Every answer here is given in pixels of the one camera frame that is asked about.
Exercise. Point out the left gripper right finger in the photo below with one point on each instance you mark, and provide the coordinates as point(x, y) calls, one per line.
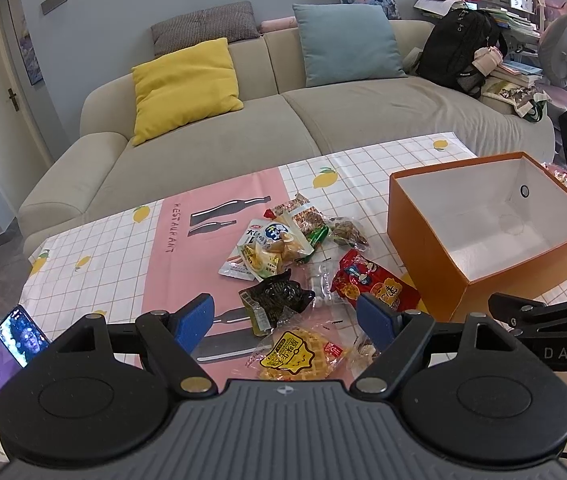
point(400, 338)

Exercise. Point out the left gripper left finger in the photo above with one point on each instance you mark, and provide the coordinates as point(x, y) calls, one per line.
point(169, 338)

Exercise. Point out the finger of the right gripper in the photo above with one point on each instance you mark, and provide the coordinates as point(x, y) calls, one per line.
point(518, 312)

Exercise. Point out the red snack bag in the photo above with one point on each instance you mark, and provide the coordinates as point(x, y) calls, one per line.
point(358, 275)

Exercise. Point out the black seaweed snack packet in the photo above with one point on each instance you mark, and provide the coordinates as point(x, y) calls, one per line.
point(274, 301)

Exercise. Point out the yellow waffle packet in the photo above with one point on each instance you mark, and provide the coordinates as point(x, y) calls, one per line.
point(299, 355)

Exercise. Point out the white gluten stick packet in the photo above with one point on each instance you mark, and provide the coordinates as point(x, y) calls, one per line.
point(234, 266)

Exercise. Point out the clear packet of brown nuts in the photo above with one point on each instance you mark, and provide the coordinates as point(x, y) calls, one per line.
point(347, 232)

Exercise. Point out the bread bun packet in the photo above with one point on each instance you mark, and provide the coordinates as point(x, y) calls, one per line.
point(268, 247)

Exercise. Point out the peanut snack packet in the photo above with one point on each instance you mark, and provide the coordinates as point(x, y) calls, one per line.
point(302, 212)

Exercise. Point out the green sausage stick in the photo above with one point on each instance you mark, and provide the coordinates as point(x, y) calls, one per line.
point(315, 238)

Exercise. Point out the orange cardboard box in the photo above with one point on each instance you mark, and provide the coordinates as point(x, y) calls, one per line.
point(465, 230)

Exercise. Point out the pink white lemon tablecloth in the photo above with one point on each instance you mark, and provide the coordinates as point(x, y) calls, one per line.
point(161, 254)

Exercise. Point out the smartphone with lit screen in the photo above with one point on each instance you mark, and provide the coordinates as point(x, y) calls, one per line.
point(21, 336)

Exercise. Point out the stack of books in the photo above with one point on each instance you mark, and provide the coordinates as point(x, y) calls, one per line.
point(524, 75)

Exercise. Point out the grey desk chair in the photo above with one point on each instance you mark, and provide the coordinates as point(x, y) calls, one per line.
point(552, 55)

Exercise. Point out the beige fabric sofa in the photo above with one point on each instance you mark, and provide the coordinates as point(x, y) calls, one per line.
point(282, 120)

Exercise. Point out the yellow cushion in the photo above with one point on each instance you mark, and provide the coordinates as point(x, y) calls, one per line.
point(182, 87)

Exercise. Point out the black backpack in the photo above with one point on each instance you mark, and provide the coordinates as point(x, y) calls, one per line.
point(463, 49)

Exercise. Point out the light blue cushion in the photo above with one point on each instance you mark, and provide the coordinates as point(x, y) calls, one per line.
point(346, 42)

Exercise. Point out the grey textured cushion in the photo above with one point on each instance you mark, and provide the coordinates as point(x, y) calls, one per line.
point(234, 21)

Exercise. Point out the pink rolled blanket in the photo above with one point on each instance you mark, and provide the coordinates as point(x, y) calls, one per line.
point(277, 24)

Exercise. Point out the grey wall switch plate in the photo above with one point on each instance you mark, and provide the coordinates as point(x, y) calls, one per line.
point(47, 6)

